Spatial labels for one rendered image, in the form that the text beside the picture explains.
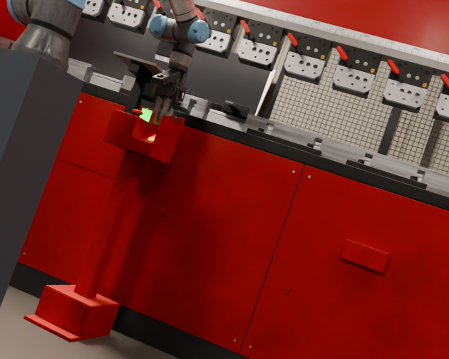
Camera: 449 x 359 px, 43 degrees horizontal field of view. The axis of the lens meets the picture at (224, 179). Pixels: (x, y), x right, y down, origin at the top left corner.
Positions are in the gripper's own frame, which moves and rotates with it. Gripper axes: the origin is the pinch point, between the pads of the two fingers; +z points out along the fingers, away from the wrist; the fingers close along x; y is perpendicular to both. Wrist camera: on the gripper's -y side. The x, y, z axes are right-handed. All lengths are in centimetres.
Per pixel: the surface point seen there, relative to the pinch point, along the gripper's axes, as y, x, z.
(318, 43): 39, -36, -48
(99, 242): -4.8, 4.9, 48.2
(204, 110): 32.3, -0.7, -10.1
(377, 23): 43, -55, -62
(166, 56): 32.5, 23.9, -27.4
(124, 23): 26, 45, -36
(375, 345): 28, -93, 52
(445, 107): 46, -88, -37
